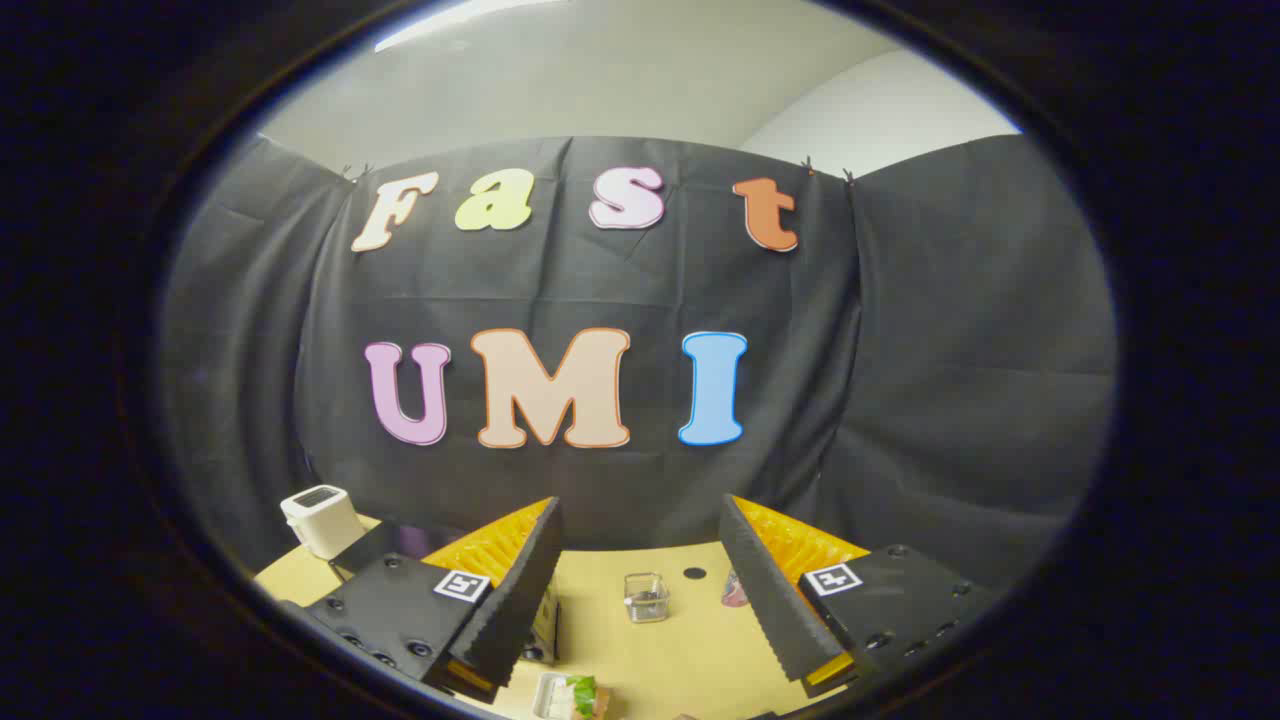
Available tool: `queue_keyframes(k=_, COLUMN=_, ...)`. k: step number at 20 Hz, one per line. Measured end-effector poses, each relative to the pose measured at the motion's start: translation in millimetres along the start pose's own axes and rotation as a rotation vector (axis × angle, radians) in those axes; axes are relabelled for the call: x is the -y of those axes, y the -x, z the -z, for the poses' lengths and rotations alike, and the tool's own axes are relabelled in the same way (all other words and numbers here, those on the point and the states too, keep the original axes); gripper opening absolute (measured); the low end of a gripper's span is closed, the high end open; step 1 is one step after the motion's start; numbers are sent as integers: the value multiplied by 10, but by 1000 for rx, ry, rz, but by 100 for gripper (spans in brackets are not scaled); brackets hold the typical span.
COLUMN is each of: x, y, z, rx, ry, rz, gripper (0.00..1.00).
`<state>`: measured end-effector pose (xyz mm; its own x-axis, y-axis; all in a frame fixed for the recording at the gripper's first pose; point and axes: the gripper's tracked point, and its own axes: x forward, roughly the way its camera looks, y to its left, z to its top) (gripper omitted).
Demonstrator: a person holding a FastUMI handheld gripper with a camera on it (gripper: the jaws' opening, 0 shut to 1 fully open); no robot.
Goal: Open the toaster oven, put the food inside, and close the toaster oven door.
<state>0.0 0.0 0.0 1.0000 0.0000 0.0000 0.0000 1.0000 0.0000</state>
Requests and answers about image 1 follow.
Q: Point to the black toaster oven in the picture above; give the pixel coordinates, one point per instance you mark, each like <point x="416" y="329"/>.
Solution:
<point x="385" y="540"/>

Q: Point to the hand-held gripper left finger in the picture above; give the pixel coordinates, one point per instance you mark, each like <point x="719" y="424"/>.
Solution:
<point x="530" y="590"/>

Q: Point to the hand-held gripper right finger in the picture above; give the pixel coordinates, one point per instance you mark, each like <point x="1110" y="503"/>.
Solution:
<point x="755" y="580"/>

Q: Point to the white plastic tray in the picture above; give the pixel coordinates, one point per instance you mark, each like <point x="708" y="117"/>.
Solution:
<point x="548" y="698"/>

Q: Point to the small white toaster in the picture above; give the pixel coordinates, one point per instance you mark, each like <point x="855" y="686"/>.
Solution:
<point x="322" y="518"/>

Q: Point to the pink and white bottle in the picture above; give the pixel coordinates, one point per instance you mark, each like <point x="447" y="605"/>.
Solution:
<point x="733" y="592"/>

